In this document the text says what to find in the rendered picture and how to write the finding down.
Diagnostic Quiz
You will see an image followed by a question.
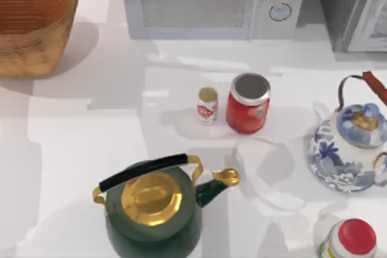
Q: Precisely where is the white bottle with red cap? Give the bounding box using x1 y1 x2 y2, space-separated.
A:
317 218 379 258

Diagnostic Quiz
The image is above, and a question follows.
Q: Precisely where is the grey cabinet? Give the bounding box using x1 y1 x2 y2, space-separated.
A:
313 0 387 54

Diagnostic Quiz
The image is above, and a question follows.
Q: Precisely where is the green and gold kettle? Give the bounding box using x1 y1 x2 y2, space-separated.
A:
92 153 241 258

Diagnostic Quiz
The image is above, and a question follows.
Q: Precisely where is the small red and white can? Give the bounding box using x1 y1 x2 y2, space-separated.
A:
197 86 219 126

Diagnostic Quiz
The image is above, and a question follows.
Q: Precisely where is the blue and white teapot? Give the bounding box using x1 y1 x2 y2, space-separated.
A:
308 71 387 193

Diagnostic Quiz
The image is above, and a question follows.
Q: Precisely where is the pale microwave oven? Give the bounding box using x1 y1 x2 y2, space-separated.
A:
118 0 311 41

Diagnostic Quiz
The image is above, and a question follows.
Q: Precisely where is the woven wooden basket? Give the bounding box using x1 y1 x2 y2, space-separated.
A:
0 0 79 78

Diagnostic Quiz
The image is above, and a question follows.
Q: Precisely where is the round microwave knob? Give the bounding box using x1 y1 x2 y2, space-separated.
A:
268 2 293 22

